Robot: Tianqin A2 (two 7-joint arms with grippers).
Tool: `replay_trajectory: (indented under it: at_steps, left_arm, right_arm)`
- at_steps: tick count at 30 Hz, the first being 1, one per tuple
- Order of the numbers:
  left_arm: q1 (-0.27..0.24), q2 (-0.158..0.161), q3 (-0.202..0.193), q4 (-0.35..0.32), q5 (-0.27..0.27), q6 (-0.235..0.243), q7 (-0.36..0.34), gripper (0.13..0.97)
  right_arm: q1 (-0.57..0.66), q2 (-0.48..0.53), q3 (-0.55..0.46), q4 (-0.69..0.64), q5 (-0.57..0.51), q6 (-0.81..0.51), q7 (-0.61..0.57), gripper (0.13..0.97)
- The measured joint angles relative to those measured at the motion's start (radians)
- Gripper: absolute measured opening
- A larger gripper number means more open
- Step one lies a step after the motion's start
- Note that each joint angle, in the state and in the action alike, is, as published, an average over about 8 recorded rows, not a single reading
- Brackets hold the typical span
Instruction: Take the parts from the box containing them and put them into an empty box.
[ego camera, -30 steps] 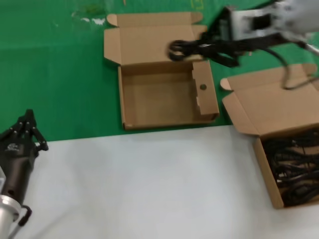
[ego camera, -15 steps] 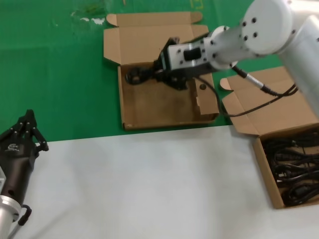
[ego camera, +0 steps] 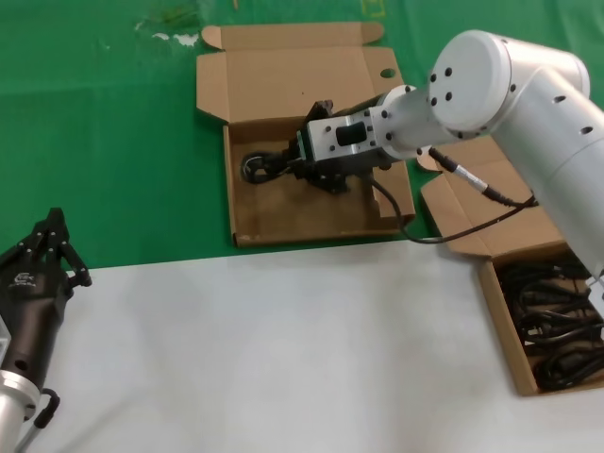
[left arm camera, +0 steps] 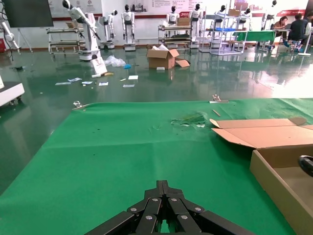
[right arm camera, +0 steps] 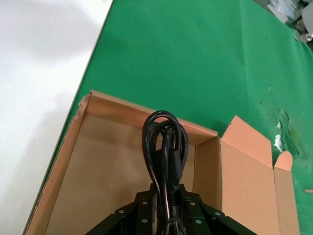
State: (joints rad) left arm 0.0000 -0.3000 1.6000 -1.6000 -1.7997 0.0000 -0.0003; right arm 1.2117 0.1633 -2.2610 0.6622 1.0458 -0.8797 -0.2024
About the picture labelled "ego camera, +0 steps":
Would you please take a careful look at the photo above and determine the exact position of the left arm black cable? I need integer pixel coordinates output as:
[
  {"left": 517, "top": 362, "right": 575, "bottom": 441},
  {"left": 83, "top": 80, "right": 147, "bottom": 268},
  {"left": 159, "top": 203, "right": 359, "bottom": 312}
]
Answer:
[{"left": 12, "top": 386, "right": 62, "bottom": 453}]

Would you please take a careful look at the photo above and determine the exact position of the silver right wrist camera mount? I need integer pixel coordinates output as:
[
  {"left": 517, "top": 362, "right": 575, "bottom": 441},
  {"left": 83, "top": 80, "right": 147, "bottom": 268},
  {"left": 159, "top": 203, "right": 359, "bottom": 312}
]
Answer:
[{"left": 295, "top": 107, "right": 394, "bottom": 167}]

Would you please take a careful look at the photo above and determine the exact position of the green table cloth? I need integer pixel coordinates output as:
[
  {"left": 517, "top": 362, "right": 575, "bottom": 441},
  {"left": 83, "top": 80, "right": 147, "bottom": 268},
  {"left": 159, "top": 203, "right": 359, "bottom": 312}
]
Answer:
[{"left": 0, "top": 0, "right": 604, "bottom": 271}]

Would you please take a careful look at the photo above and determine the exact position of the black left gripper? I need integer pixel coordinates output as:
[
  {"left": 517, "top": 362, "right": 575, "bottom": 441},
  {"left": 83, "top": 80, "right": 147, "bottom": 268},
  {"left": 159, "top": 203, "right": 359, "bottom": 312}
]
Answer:
[{"left": 0, "top": 207, "right": 93, "bottom": 380}]

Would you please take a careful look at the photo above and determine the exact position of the pile of black power cables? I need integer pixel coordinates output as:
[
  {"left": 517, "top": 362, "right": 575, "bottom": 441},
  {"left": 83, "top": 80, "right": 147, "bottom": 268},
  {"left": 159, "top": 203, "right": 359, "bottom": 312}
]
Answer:
[{"left": 497, "top": 248, "right": 604, "bottom": 393}]

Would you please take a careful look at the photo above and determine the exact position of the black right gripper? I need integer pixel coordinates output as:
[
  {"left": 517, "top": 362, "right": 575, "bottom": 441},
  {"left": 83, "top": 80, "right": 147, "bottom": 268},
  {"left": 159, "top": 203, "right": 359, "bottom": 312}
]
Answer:
[{"left": 293, "top": 93, "right": 395, "bottom": 196}]

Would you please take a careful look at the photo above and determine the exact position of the open cardboard box with holes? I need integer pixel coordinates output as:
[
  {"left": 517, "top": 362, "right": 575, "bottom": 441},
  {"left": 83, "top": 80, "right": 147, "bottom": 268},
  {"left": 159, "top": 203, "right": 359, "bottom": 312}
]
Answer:
[{"left": 194, "top": 21, "right": 417, "bottom": 248}]

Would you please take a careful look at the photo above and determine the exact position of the open cardboard box holding cables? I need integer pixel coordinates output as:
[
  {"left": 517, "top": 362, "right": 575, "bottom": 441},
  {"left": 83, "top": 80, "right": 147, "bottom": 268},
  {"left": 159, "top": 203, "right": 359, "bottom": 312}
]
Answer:
[{"left": 414, "top": 143, "right": 604, "bottom": 398}]

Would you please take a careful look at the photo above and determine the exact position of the black power cable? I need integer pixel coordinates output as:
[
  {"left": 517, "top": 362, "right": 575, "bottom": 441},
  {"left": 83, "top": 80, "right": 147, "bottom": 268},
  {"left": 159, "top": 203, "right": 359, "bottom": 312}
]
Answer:
[{"left": 240, "top": 146, "right": 304, "bottom": 187}]

